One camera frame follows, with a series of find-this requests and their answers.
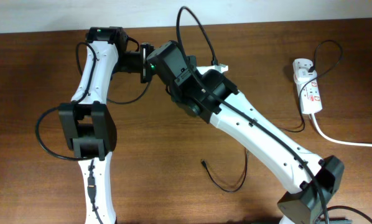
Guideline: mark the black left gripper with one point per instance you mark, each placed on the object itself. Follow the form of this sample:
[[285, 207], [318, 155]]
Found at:
[[146, 69]]

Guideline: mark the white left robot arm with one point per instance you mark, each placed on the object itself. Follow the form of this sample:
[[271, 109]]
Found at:
[[89, 129]]

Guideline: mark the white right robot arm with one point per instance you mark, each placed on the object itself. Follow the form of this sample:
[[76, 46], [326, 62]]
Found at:
[[309, 180]]

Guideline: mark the white charger plug adapter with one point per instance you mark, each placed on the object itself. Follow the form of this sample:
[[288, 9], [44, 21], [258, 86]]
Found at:
[[302, 75]]

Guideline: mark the white power strip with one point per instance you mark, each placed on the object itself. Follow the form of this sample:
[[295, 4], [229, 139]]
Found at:
[[308, 92]]

